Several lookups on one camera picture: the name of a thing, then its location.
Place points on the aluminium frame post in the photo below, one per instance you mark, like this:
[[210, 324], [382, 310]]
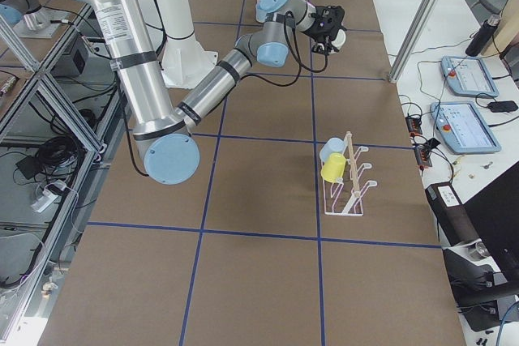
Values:
[[411, 39]]

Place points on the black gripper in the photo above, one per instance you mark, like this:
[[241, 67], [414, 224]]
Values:
[[320, 27]]

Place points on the cream plastic tray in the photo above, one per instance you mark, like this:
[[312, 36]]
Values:
[[260, 14]]

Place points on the black box with label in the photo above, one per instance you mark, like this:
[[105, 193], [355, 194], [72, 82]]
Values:
[[450, 212]]

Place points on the black power adapter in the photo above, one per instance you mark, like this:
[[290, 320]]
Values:
[[502, 106]]

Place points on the white wire cup rack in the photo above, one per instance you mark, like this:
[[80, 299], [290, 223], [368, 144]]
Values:
[[344, 197]]

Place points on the pale green cup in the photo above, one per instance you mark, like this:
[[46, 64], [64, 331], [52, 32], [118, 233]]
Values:
[[340, 38]]

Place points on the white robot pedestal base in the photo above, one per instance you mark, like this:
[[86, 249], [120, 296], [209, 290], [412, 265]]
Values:
[[185, 62]]

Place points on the near teach pendant tablet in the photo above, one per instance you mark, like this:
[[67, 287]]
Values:
[[463, 129]]

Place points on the black computer monitor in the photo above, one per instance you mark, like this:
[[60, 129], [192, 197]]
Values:
[[494, 214]]

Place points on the small black adapter box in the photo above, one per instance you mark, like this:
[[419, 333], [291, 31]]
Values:
[[432, 143]]

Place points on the light blue cup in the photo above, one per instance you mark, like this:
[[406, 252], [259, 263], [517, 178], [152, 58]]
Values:
[[333, 145]]

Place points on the far teach pendant tablet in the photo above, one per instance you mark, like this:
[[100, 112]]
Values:
[[468, 77]]

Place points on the black water bottle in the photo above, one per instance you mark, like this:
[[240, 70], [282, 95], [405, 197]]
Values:
[[482, 37]]

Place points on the black usb hub orange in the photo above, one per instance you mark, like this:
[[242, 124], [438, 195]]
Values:
[[413, 125]]

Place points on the teach pendant tablet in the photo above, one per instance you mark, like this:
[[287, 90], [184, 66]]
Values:
[[463, 129], [468, 77]]

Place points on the yellow cup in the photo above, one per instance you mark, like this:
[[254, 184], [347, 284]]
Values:
[[333, 167]]

